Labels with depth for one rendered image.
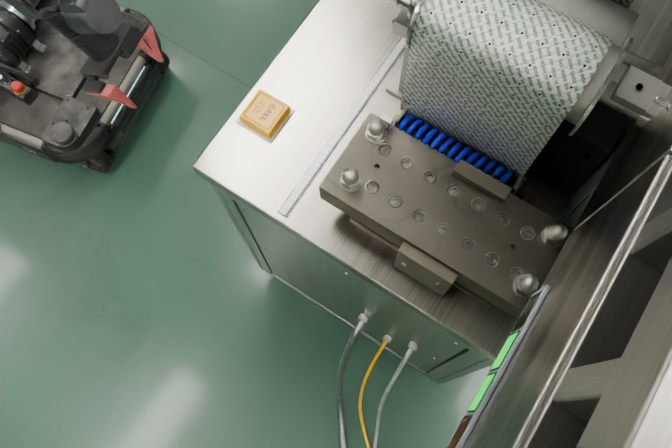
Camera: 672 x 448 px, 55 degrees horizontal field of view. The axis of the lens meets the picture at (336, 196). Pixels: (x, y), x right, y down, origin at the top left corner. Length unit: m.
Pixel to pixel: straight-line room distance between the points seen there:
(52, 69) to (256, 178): 1.15
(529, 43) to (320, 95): 0.52
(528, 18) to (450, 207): 0.33
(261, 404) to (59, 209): 0.93
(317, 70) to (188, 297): 1.04
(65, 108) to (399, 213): 1.32
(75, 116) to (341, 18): 1.02
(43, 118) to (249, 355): 0.96
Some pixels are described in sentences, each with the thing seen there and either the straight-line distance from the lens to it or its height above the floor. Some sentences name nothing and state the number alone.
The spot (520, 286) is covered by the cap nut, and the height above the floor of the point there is 1.05.
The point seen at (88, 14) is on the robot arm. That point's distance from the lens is 1.01.
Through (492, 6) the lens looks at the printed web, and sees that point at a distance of 0.90.
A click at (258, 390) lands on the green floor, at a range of 2.06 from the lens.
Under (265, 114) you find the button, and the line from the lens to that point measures 1.25.
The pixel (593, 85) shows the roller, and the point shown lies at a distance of 0.89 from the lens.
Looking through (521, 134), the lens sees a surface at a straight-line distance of 1.00.
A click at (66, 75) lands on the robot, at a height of 0.26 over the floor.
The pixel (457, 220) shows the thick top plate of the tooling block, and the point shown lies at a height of 1.03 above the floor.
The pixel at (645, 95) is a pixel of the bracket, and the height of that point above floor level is 1.29.
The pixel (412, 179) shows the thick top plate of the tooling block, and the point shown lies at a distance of 1.08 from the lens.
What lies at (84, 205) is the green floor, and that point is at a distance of 2.31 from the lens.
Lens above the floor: 2.04
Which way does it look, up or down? 71 degrees down
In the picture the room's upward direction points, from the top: 3 degrees counter-clockwise
